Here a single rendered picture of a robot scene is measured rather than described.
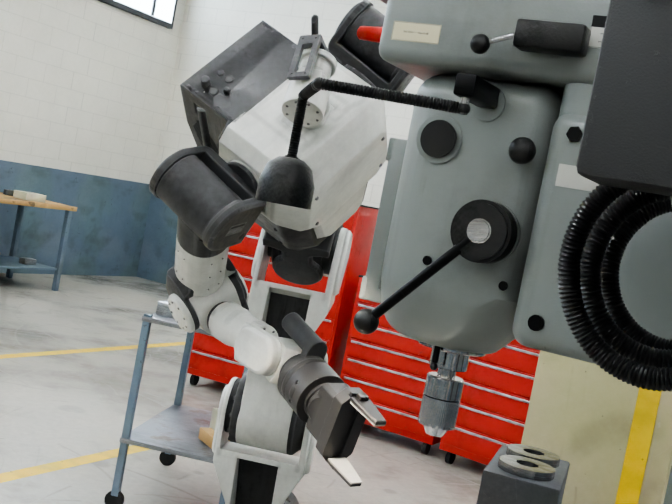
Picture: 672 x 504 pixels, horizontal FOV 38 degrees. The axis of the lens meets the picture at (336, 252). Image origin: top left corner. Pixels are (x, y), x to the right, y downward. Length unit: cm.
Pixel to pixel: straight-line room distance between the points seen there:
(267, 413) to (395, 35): 97
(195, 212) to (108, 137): 1057
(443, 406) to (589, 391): 176
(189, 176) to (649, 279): 78
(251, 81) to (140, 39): 1072
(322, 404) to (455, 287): 43
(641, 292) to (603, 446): 194
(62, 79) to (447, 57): 1040
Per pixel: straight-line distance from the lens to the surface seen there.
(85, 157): 1186
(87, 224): 1205
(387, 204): 126
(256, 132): 161
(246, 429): 195
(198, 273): 169
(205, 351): 690
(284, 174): 122
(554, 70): 111
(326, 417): 148
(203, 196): 155
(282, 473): 198
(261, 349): 158
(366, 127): 165
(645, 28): 83
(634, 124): 82
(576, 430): 299
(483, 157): 114
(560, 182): 108
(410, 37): 117
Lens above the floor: 146
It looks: 3 degrees down
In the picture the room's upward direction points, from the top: 11 degrees clockwise
